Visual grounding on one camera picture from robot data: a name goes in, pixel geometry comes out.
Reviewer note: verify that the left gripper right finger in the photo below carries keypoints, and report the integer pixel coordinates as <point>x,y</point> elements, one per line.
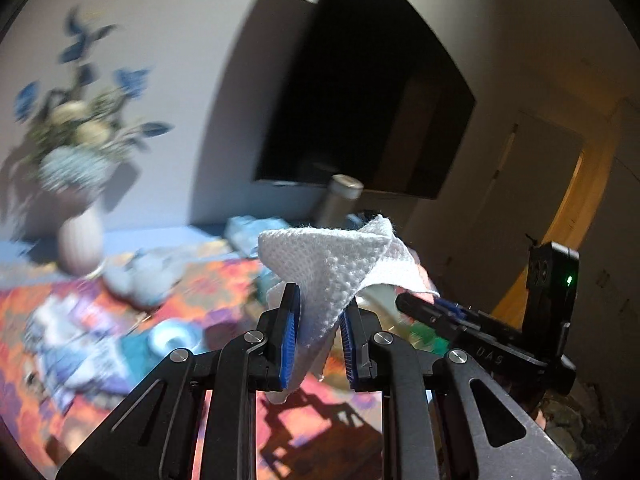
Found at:
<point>444,417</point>

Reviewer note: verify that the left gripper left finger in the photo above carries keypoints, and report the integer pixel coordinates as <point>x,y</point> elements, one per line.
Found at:
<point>191,401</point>

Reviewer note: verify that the green item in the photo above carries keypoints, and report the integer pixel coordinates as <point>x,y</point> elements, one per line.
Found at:
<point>425,338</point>

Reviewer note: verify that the blue white Dafi packet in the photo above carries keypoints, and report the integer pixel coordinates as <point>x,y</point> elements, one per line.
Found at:
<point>78,346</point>

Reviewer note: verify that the white blue plush toy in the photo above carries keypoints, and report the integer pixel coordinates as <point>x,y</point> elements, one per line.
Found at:
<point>147,280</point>

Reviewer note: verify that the white paper towel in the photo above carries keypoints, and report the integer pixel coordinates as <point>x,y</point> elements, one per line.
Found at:
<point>330,267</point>

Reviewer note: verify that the floral orange table mat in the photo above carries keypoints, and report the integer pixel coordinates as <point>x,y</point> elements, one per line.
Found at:
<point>322,431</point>

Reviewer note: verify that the wooden door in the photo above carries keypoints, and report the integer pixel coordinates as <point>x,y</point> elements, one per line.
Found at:
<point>549,183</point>

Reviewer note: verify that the white ribbed vase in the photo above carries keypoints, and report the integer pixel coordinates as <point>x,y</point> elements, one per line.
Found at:
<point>81,241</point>

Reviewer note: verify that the light blue tissue pack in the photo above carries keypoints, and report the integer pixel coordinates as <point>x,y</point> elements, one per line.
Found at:
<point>242,232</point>

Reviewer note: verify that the silver thermos bottle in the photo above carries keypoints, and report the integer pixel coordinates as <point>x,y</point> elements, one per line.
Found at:
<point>340,199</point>

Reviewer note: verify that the black television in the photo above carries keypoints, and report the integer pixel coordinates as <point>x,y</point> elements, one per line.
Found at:
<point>370,93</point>

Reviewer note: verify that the blue white artificial flowers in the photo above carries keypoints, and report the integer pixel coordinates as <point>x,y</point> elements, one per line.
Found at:
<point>77,141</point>

